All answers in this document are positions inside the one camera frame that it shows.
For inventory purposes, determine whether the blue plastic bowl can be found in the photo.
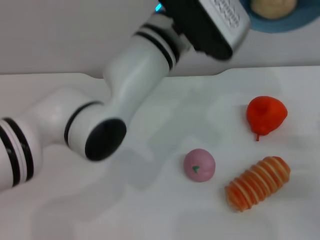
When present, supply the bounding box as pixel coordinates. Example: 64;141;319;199
239;0;320;34

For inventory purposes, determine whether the beige egg yolk pastry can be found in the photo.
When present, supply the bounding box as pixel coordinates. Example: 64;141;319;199
249;0;297;20

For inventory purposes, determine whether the pink bun with green leaf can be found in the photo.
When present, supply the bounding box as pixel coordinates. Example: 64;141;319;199
183;148;216;183

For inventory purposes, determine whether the red toy pear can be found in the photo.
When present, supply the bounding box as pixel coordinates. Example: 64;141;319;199
246;95;288;142

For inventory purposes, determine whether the orange striped bread loaf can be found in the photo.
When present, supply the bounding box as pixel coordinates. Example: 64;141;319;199
224;156;292;213

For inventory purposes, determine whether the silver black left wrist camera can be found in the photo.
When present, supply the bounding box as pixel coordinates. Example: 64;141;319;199
159;0;252;61

